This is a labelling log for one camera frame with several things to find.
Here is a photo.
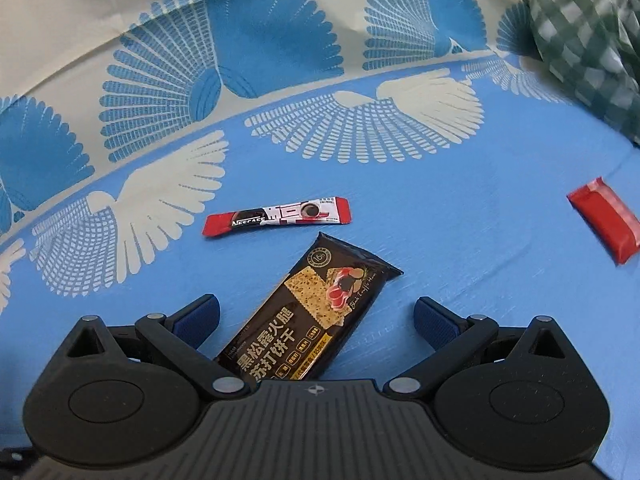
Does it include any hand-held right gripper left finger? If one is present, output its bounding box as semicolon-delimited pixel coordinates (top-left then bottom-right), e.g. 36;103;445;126
62;294;251;401

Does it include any red coffee stick sachet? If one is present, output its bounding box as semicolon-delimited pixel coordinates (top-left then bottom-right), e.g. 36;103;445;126
202;195;353;237

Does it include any green checked cloth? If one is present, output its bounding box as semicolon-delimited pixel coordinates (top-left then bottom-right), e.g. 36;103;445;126
520;0;640;148

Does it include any plain red snack packet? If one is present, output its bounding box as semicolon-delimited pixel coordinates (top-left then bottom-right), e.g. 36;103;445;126
567;176;640;266

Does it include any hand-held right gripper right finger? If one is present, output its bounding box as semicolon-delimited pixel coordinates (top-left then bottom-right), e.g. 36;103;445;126
382;296;569;401

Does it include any blue cream fan-print bedsheet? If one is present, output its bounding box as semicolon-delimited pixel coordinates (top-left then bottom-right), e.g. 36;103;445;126
0;0;640;480

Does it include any black cracker packet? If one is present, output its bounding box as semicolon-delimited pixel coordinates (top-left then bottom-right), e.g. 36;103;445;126
214;232;404;382

